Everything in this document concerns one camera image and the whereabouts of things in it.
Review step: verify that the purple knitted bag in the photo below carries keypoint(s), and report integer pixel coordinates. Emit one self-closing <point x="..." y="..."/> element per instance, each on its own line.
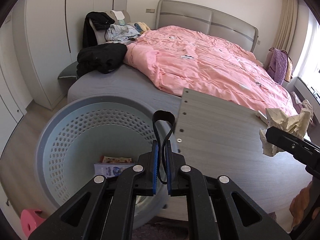
<point x="279" y="66"/>

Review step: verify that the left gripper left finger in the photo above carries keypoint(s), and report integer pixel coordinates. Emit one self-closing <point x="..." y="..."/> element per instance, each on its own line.
<point x="104" y="208"/>

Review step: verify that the black garment on chair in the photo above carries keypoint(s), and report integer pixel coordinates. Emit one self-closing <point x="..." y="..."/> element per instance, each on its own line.
<point x="100" y="19"/>

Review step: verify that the grey bed mattress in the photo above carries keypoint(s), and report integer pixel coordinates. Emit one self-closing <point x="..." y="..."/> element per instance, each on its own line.
<point x="127" y="82"/>

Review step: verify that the black clothes pile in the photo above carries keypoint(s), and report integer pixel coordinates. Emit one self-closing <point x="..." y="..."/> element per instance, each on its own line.
<point x="103" y="58"/>

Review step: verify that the pink plastic stool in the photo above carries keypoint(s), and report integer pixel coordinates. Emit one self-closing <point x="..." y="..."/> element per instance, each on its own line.
<point x="30" y="220"/>

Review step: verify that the yellow plush toy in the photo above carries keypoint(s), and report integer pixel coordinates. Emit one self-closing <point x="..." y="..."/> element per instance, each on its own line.
<point x="141" y="27"/>

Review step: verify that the grey bedside chair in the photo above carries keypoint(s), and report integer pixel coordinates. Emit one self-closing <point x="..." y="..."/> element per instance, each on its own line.
<point x="117" y="20"/>

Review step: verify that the white wardrobe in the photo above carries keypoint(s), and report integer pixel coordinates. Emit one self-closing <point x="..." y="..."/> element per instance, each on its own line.
<point x="47" y="36"/>

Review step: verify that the red white snack wrapper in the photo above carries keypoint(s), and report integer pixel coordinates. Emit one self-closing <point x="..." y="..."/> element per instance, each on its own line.
<point x="115" y="160"/>

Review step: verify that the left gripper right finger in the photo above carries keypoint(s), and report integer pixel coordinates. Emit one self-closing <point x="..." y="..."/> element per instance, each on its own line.
<point x="217" y="208"/>

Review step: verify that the beige curtain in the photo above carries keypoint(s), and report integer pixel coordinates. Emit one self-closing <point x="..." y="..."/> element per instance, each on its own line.
<point x="287" y="25"/>

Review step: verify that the cream paper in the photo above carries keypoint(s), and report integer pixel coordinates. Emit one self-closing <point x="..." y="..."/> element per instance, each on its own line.
<point x="296" y="125"/>

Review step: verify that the grey perforated trash basket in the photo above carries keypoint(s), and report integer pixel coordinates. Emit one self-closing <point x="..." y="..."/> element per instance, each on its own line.
<point x="83" y="131"/>

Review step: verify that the small white red box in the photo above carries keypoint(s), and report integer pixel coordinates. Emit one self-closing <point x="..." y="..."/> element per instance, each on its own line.
<point x="262" y="117"/>

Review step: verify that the purple cartoon carton box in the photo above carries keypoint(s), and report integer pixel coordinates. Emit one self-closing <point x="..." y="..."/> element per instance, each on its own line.
<point x="109" y="170"/>

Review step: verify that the person's right hand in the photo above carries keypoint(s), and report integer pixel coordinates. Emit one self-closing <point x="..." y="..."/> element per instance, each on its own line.
<point x="299" y="205"/>

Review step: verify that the grey upholstered headboard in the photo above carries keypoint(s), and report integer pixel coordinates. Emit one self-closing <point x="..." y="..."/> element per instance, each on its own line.
<point x="208" y="21"/>

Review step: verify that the light blue clothes pile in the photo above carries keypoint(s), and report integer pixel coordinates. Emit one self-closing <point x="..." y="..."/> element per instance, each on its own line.
<point x="120" y="33"/>

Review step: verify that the pink duvet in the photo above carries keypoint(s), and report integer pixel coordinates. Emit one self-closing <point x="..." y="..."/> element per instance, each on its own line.
<point x="175" y="58"/>

